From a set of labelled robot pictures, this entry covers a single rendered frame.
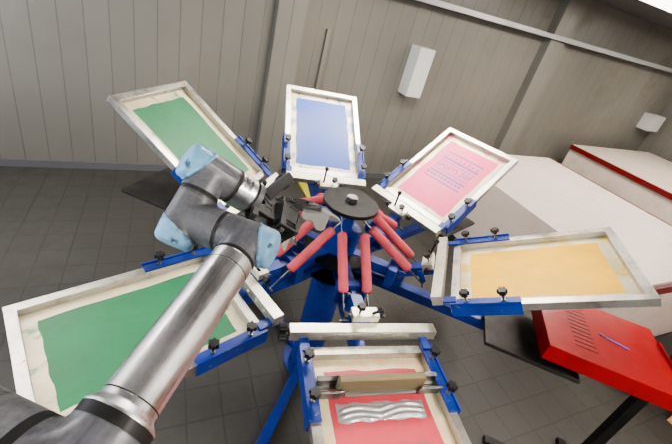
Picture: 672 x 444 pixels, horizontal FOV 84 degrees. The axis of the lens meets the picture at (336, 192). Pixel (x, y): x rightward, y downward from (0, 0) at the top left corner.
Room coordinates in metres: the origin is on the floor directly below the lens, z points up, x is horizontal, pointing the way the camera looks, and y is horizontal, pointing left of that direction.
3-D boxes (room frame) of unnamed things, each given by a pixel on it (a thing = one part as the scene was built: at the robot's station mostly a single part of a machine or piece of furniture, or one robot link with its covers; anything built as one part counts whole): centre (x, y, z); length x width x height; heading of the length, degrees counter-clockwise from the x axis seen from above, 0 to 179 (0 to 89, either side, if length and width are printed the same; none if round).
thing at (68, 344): (1.08, 0.51, 1.05); 1.08 x 0.61 x 0.23; 138
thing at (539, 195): (3.82, -2.59, 0.46); 2.39 x 1.93 x 0.92; 29
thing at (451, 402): (1.08, -0.62, 0.97); 0.30 x 0.05 x 0.07; 18
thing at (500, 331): (1.63, -0.75, 0.91); 1.34 x 0.41 x 0.08; 78
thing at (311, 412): (0.90, -0.09, 0.97); 0.30 x 0.05 x 0.07; 18
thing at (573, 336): (1.48, -1.49, 1.06); 0.61 x 0.46 x 0.12; 78
